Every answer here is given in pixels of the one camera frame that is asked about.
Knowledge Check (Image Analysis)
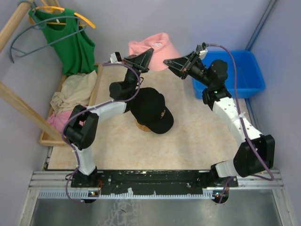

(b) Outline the pink cap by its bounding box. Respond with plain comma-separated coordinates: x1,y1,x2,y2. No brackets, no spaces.
128,32,181,72

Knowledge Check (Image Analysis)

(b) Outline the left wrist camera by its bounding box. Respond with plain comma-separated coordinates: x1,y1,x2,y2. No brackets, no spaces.
110,52,122,64

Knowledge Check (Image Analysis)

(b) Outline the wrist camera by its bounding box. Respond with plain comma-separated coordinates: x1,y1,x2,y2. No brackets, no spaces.
196,42,208,60
110,52,122,64

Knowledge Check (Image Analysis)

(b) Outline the black baseball cap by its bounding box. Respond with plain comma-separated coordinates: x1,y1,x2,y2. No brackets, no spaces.
130,87,174,134

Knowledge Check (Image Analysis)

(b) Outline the wooden hat stand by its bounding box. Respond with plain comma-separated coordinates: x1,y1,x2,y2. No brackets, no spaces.
135,119,151,132

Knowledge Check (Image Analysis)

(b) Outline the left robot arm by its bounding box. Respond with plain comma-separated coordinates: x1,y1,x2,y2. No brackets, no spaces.
61,48,154,187

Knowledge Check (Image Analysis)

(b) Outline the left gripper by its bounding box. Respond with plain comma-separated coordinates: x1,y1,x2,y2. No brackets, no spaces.
123,49,156,95

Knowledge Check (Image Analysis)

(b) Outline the wooden clothes rack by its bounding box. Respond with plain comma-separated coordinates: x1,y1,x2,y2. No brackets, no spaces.
0,0,103,146

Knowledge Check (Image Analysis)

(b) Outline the cream cloth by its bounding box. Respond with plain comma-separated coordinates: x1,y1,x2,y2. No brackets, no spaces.
50,70,97,114

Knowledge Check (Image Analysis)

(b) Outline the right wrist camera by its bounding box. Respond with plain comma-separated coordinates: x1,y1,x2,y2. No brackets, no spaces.
196,42,208,60

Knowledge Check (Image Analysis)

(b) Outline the pink cloth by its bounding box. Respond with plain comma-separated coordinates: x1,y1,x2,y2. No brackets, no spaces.
47,110,72,133

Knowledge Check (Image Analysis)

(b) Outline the aluminium frame rail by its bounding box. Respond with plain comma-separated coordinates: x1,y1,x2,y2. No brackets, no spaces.
29,170,284,203

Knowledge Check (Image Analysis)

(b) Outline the blue plastic bin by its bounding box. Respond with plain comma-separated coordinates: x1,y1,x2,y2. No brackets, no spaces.
202,50,265,99

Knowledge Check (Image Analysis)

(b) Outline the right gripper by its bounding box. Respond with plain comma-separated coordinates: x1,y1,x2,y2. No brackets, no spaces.
164,51,213,87

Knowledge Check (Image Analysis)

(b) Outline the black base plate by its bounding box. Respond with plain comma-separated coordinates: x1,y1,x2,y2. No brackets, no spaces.
71,170,238,195

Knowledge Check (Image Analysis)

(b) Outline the green tank top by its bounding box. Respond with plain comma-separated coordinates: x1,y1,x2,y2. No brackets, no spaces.
44,8,98,75

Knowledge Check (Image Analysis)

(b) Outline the grey-blue hanger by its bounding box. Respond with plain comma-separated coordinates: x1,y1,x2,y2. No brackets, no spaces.
7,0,88,63

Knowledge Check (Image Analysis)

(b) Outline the yellow hanger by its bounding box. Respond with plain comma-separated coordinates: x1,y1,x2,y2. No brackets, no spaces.
29,0,96,29

